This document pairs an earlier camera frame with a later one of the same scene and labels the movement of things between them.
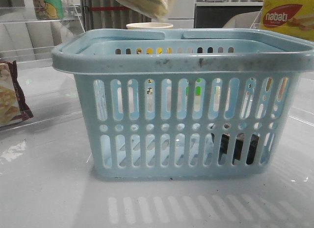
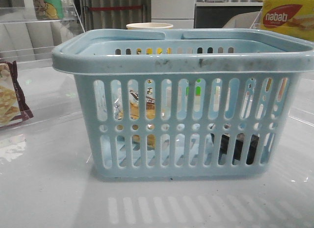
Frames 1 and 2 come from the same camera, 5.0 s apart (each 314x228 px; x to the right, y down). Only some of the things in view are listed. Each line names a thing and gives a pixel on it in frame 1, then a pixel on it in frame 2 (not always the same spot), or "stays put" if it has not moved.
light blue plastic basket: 209,103 stays put
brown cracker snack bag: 13,106 stays put
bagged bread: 155,5 → 150,114
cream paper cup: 149,26 stays put
